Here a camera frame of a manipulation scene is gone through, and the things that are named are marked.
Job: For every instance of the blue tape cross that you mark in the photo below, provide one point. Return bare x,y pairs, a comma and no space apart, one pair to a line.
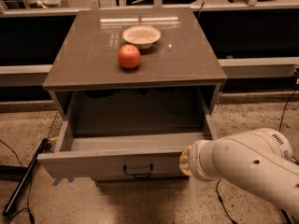
58,181

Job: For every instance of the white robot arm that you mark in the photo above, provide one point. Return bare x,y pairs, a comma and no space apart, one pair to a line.
257,161

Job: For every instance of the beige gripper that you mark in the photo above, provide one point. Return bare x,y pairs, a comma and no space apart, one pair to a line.
194,159

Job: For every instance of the white bowl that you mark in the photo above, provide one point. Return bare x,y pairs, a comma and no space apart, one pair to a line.
142,36

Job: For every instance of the black bar left floor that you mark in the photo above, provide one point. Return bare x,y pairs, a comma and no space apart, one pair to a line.
26,174

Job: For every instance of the grey top drawer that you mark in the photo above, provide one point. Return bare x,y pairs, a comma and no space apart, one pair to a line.
128,135

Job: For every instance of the orange round fruit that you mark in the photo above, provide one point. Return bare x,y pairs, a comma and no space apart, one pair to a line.
129,56

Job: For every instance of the grey drawer cabinet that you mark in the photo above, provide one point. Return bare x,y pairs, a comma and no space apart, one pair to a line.
181,59

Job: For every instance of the wire mesh basket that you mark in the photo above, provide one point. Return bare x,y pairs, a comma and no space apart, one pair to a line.
54,132

